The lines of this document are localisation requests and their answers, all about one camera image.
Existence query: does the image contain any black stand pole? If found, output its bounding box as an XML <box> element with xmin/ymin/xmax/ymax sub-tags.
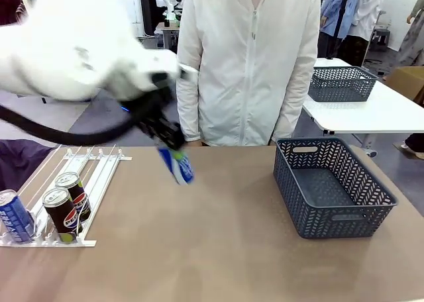
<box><xmin>326</xmin><ymin>0</ymin><xmax>352</xmax><ymax>60</ymax></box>

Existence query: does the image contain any grey plastic basket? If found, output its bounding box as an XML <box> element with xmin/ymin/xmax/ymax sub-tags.
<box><xmin>307</xmin><ymin>66</ymin><xmax>379</xmax><ymax>103</ymax></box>
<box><xmin>272</xmin><ymin>136</ymin><xmax>398</xmax><ymax>240</ymax></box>

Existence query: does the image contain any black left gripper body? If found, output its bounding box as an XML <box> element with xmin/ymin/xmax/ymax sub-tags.
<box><xmin>117</xmin><ymin>70</ymin><xmax>176</xmax><ymax>130</ymax></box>

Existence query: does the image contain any black chair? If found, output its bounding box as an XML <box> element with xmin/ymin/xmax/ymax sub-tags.
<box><xmin>373</xmin><ymin>26</ymin><xmax>390</xmax><ymax>46</ymax></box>

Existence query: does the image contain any person in grey dress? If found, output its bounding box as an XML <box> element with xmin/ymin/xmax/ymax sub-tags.
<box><xmin>396</xmin><ymin>0</ymin><xmax>424</xmax><ymax>68</ymax></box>

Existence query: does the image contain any person in white jacket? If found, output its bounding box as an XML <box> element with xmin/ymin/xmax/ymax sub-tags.
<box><xmin>175</xmin><ymin>0</ymin><xmax>322</xmax><ymax>147</ymax></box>

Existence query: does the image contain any person in white coat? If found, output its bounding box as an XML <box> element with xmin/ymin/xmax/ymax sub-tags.
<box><xmin>350</xmin><ymin>0</ymin><xmax>388</xmax><ymax>68</ymax></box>

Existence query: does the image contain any person in blue coat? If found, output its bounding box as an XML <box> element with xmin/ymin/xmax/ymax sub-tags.
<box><xmin>319</xmin><ymin>0</ymin><xmax>360</xmax><ymax>60</ymax></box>

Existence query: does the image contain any blue Pepsi can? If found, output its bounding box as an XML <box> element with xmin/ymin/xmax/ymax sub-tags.
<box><xmin>0</xmin><ymin>189</ymin><xmax>36</xmax><ymax>245</ymax></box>
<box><xmin>157</xmin><ymin>146</ymin><xmax>196</xmax><ymax>186</ymax></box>

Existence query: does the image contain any black Pepsi can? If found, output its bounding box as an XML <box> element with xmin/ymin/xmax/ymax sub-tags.
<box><xmin>54</xmin><ymin>172</ymin><xmax>92</xmax><ymax>223</ymax></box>
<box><xmin>42</xmin><ymin>187</ymin><xmax>83</xmax><ymax>244</ymax></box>

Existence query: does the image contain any purple cloth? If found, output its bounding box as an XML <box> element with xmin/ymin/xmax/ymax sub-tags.
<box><xmin>0</xmin><ymin>138</ymin><xmax>62</xmax><ymax>192</ymax></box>

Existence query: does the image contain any white can dispenser rack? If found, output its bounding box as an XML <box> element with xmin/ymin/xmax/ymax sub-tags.
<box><xmin>0</xmin><ymin>144</ymin><xmax>133</xmax><ymax>248</ymax></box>

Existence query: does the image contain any cardboard box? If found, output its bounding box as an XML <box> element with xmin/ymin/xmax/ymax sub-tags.
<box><xmin>386</xmin><ymin>66</ymin><xmax>424</xmax><ymax>106</ymax></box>

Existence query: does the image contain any person in dark red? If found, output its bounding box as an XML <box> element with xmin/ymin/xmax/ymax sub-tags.
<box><xmin>0</xmin><ymin>0</ymin><xmax>27</xmax><ymax>26</ymax></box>

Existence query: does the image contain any white side table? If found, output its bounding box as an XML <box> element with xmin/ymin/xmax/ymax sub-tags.
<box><xmin>301</xmin><ymin>57</ymin><xmax>424</xmax><ymax>150</ymax></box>

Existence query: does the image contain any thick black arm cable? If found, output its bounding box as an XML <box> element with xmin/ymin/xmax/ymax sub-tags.
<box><xmin>0</xmin><ymin>105</ymin><xmax>146</xmax><ymax>147</ymax></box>

